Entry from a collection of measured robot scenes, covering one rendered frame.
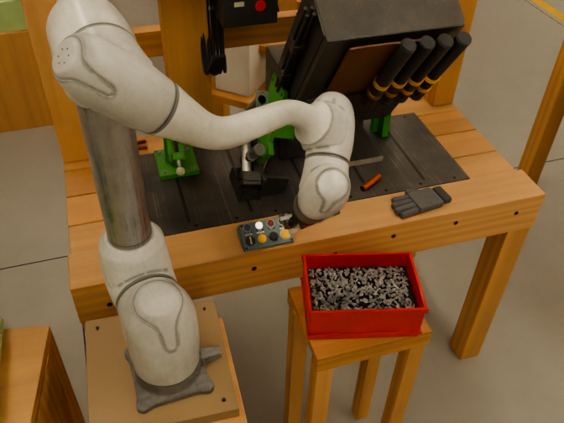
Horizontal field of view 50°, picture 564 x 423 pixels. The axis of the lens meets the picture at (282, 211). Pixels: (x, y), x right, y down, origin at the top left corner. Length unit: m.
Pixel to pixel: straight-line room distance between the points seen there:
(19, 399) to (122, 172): 0.70
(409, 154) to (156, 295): 1.17
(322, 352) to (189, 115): 0.85
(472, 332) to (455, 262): 0.61
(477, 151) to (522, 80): 2.49
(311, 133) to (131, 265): 0.50
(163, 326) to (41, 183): 2.40
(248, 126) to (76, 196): 1.00
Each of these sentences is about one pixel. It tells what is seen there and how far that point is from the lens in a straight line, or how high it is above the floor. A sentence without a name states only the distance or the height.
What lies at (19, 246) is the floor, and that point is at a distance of 3.28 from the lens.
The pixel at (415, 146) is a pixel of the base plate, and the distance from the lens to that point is 2.24.
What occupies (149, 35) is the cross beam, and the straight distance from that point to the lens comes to 2.10.
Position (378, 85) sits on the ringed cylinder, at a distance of 1.62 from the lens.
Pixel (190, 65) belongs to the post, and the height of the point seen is 1.19.
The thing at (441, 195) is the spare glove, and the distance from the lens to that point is 2.01.
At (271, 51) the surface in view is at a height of 1.24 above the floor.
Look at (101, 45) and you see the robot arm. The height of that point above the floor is 1.73.
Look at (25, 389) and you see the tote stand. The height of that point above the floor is 0.79.
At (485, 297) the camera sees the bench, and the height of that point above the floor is 0.40.
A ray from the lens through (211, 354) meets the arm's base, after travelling 1.52.
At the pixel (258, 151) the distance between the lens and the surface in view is 1.83.
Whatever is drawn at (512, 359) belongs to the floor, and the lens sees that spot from 2.83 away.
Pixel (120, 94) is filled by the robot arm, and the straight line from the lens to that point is 0.98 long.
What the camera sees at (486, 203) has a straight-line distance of 2.06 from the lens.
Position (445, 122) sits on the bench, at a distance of 2.44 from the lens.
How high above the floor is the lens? 2.16
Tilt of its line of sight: 42 degrees down
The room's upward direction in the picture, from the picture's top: 2 degrees clockwise
